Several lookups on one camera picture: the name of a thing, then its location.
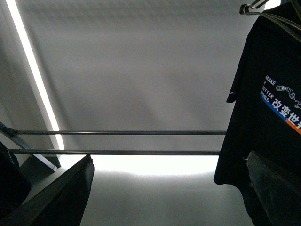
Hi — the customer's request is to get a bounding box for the upper grey rack rod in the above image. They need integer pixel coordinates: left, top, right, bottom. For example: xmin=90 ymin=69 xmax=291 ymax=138
xmin=9 ymin=130 xmax=226 ymax=137

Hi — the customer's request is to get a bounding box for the grey drying rack frame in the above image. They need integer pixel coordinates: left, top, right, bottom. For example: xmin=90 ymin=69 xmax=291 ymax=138
xmin=0 ymin=122 xmax=61 ymax=172

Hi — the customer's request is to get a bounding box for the silver metal clothes hanger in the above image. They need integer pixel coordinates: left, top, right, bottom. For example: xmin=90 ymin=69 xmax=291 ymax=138
xmin=239 ymin=0 xmax=301 ymax=42

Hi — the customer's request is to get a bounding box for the black printed t-shirt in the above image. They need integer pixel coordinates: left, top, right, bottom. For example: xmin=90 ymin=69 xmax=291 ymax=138
xmin=214 ymin=0 xmax=301 ymax=226

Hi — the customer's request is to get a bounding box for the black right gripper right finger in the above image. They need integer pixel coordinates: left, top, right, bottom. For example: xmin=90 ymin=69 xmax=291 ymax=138
xmin=247 ymin=151 xmax=301 ymax=226

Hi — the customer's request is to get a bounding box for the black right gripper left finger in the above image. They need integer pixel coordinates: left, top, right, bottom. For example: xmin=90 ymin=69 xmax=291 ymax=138
xmin=0 ymin=154 xmax=94 ymax=226

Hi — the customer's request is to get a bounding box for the white ceiling light strip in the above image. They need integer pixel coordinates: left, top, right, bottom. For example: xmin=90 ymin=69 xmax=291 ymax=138
xmin=5 ymin=0 xmax=65 ymax=150

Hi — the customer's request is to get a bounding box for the dark cloth at left edge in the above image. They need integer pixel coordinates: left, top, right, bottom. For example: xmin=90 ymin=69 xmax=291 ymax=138
xmin=0 ymin=144 xmax=31 ymax=219

